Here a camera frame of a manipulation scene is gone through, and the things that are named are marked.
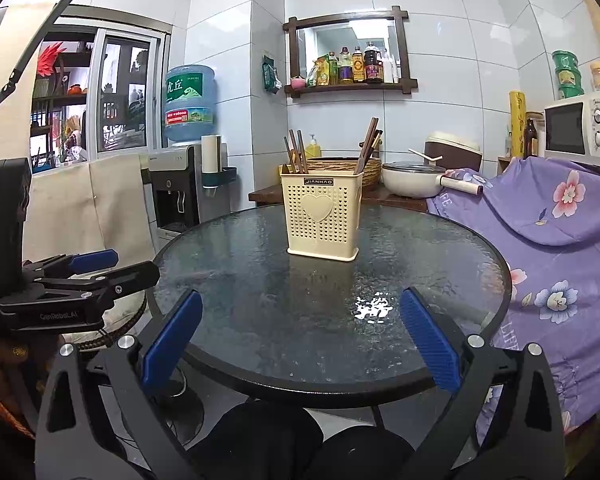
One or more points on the wooden framed mirror shelf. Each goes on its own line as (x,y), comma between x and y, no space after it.
(292,50)

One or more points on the wooden washstand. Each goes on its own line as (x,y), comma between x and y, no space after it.
(265,197)

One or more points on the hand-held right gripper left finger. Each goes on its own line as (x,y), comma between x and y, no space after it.
(172,345)

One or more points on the round glass table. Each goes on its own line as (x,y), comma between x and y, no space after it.
(280,320)

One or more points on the beige cloth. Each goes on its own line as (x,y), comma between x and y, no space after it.
(114,210)

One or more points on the blue water jug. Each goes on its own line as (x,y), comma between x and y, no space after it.
(189,105)

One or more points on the small clear bottle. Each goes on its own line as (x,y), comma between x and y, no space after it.
(508,142)

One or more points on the purple label bottle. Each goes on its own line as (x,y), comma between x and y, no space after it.
(346,70)

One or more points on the yellow roll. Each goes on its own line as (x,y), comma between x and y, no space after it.
(516,125)

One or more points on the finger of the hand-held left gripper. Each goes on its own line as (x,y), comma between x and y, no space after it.
(124,280)
(94,260)

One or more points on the purple floral cloth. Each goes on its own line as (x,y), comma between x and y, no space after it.
(555,260)

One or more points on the dark soy sauce bottle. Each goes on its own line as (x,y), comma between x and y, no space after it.
(374,67)

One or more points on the white pan with lid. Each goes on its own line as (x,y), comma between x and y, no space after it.
(410,180)

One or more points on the orange label bottle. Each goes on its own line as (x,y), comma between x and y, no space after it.
(359,67)

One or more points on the white plastic bottle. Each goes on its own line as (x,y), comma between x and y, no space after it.
(391,70)

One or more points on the stack of green cups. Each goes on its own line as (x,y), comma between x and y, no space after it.
(567,75)

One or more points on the green oil bottle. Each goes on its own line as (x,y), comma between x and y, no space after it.
(333,70)

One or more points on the yellow soap bottle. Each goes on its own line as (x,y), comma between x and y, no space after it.
(313,149)

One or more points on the brown wooden chopsticks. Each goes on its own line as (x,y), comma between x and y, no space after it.
(369,145)

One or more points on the green packet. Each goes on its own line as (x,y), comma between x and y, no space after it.
(271,75)

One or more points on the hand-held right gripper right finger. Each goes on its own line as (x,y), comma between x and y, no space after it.
(430,342)

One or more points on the water dispenser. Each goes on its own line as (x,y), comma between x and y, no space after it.
(172,195)

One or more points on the white microwave oven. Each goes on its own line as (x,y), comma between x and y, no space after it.
(570,130)

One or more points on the person's left hand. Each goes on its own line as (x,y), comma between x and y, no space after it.
(4,360)

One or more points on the person's left forearm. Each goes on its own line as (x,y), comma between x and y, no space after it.
(4,435)

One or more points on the yellow snack packet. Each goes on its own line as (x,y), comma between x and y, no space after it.
(320,72)

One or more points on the beige plastic utensil holder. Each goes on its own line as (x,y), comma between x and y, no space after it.
(322,215)

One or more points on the brown glass bottle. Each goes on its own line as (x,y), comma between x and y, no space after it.
(530,140)

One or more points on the window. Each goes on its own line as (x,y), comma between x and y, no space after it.
(119,100)

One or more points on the brown white rice cooker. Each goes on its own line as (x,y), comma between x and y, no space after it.
(455,150)

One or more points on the woven pattern wash basin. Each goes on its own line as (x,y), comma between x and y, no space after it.
(372,175)

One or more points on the pink bowl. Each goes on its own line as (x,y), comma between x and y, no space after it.
(298,83)

